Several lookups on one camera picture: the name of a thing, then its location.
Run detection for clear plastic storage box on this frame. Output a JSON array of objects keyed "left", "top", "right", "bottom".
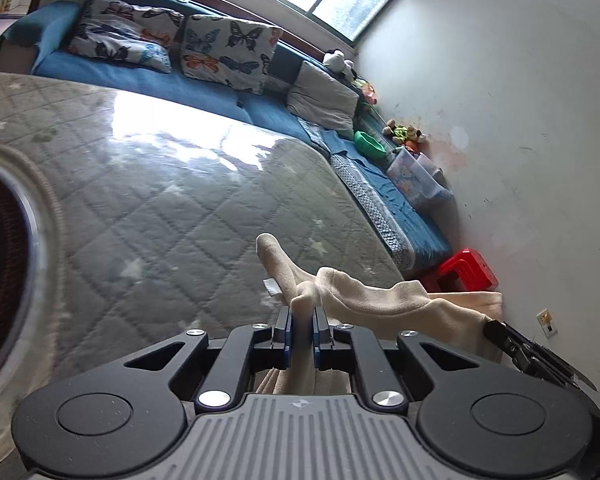
[{"left": 386, "top": 150, "right": 453, "bottom": 211}]

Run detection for grey pillow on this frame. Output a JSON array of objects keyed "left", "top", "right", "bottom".
[{"left": 286, "top": 60, "right": 360, "bottom": 141}]

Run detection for blue sofa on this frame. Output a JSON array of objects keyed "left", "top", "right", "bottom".
[{"left": 0, "top": 0, "right": 453, "bottom": 273}]

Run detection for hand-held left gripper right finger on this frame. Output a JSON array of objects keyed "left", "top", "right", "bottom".
[{"left": 311, "top": 306, "right": 481, "bottom": 413}]

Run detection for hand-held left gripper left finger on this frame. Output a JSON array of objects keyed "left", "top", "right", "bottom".
[{"left": 122, "top": 306, "right": 295, "bottom": 413}]

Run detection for green bowl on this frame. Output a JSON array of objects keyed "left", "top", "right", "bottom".
[{"left": 352, "top": 130, "right": 388, "bottom": 161}]

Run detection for grey quilted table cover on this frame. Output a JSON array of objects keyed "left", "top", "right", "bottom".
[{"left": 0, "top": 71, "right": 406, "bottom": 480}]

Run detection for wall socket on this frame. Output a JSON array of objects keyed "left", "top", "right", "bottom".
[{"left": 536, "top": 308, "right": 558, "bottom": 337}]

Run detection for pile of small plush toys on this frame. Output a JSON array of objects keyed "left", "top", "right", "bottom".
[{"left": 382, "top": 119, "right": 428, "bottom": 153}]

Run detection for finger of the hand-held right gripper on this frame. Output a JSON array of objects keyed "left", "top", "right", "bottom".
[{"left": 482, "top": 319, "right": 600, "bottom": 406}]

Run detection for panda plush toy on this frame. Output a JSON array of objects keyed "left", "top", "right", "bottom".
[{"left": 322, "top": 50, "right": 356, "bottom": 82}]

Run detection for long butterfly print pillow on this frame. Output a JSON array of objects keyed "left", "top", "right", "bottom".
[{"left": 69, "top": 0, "right": 185, "bottom": 73}]

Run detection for square butterfly print pillow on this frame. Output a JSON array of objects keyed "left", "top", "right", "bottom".
[{"left": 180, "top": 12, "right": 283, "bottom": 96}]

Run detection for dark round table inset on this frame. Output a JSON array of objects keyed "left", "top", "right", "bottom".
[{"left": 0, "top": 167, "right": 31, "bottom": 381}]

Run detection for red plastic stool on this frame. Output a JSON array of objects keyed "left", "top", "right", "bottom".
[{"left": 422, "top": 249, "right": 498, "bottom": 293}]

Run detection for cream sweater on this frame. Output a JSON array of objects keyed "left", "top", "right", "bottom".
[{"left": 252, "top": 232, "right": 503, "bottom": 396}]

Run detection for pink green plush toys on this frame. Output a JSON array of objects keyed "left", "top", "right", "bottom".
[{"left": 355, "top": 80, "right": 379, "bottom": 107}]

